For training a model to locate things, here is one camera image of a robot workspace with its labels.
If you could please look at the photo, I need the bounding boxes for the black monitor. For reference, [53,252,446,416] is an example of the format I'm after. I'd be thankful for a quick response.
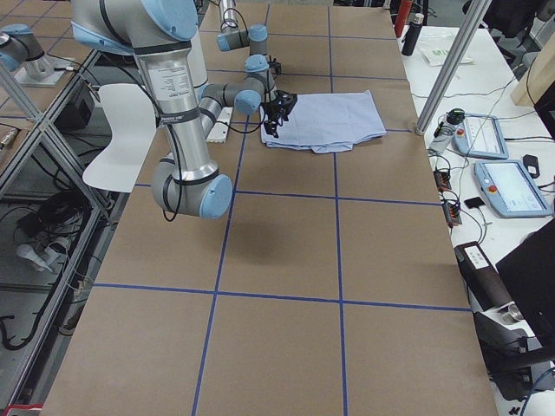
[496,221,554,346]

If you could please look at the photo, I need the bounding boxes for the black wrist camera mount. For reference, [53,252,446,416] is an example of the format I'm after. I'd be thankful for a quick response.
[274,89,297,117]
[268,56,282,77]

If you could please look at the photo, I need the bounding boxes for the aluminium frame post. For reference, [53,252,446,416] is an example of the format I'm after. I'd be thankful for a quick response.
[415,0,491,135]

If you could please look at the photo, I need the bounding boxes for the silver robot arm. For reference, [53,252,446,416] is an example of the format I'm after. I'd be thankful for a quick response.
[71,1,297,221]
[217,1,282,102]

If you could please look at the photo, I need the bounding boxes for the light blue striped shirt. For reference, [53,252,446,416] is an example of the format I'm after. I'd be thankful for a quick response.
[260,90,387,153]

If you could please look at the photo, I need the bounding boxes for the red bottle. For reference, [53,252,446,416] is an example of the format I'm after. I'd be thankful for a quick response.
[394,0,413,38]

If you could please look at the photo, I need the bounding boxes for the far blue teach pendant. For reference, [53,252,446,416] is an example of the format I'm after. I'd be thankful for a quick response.
[452,114,509,159]

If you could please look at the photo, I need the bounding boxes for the blue teach pendant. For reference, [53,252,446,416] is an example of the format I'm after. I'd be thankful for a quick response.
[473,159,553,218]
[452,114,509,159]

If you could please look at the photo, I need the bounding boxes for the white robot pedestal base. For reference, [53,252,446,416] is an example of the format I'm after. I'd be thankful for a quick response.
[206,107,233,143]

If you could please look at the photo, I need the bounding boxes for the black thermos bottle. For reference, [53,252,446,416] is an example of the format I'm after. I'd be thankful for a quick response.
[401,13,425,56]

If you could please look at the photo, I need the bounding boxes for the near blue teach pendant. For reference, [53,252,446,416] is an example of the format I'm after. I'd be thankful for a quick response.
[473,159,553,218]

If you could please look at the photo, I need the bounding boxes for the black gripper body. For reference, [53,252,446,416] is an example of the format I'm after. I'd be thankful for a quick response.
[262,99,288,124]

